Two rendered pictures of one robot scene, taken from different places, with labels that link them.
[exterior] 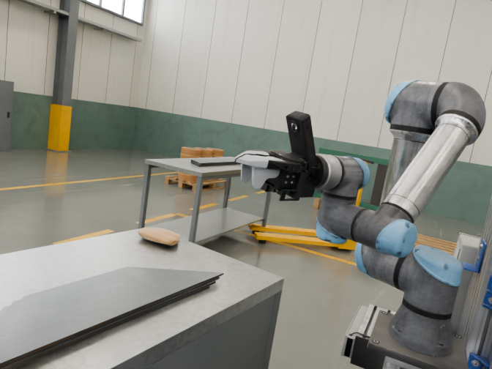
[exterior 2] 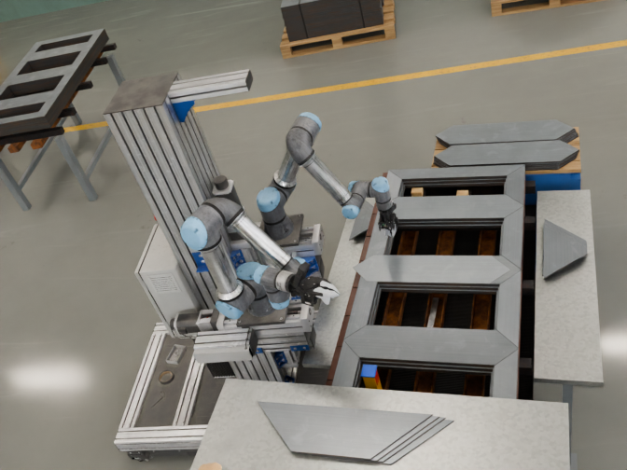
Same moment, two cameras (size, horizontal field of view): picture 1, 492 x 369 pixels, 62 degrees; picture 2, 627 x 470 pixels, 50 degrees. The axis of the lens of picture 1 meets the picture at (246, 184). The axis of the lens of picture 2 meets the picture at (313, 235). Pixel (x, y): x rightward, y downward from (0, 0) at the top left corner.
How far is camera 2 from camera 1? 2.52 m
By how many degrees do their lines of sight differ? 89
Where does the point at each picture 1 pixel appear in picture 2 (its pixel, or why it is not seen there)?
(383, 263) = (249, 298)
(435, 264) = not seen: hidden behind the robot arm
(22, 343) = (403, 420)
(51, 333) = (389, 417)
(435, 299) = not seen: hidden behind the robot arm
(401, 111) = (213, 237)
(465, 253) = (178, 270)
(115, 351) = (375, 396)
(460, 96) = (229, 204)
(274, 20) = not seen: outside the picture
